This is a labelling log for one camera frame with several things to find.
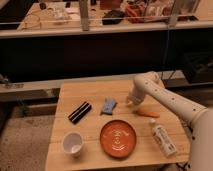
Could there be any black rectangular block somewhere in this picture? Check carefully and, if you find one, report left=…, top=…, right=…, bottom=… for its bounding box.
left=68, top=102, right=92, bottom=124

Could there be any metal post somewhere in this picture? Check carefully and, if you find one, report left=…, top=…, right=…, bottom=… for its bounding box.
left=79, top=0, right=90, bottom=31

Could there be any white plastic bottle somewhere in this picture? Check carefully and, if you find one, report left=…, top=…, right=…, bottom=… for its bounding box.
left=149, top=118, right=177, bottom=157

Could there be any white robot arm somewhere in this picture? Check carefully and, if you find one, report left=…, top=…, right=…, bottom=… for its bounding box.
left=127, top=71, right=213, bottom=171

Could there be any orange pepper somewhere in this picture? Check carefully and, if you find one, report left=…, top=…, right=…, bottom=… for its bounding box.
left=135, top=109, right=160, bottom=118

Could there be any dark crate at right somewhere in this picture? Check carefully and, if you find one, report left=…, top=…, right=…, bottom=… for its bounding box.
left=181, top=52, right=213, bottom=83

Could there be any wooden table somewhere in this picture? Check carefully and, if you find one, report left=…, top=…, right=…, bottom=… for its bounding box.
left=44, top=79, right=197, bottom=171

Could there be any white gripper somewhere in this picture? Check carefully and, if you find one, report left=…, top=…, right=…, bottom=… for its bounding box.
left=126, top=91, right=145, bottom=105

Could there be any orange ceramic plate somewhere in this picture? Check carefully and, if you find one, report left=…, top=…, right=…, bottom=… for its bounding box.
left=99, top=120, right=137, bottom=159

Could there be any black bag on bench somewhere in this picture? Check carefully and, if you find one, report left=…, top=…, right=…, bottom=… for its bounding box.
left=102, top=10, right=125, bottom=25

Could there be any orange object on bench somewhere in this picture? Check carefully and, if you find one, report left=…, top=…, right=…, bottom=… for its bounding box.
left=125, top=3, right=145, bottom=23

